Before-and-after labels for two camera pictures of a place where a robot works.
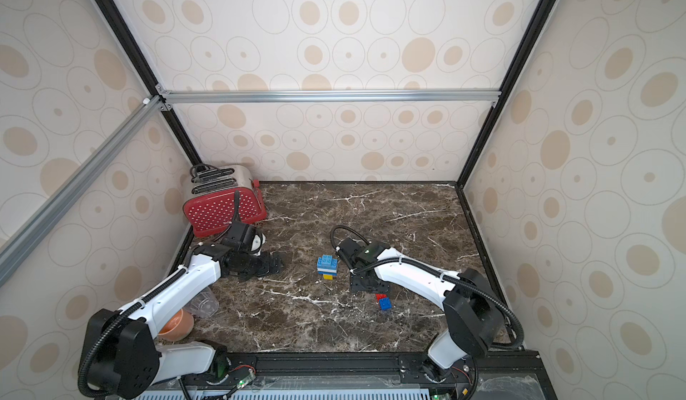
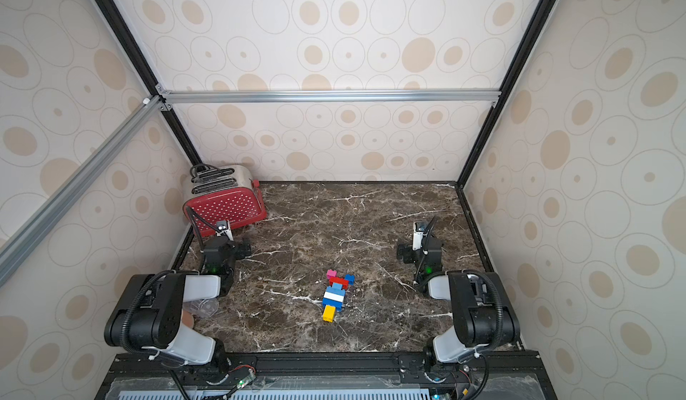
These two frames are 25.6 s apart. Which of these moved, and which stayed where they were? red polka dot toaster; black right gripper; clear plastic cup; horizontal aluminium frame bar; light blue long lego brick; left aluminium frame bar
Moved: black right gripper; light blue long lego brick
Stayed: red polka dot toaster; left aluminium frame bar; clear plastic cup; horizontal aluminium frame bar
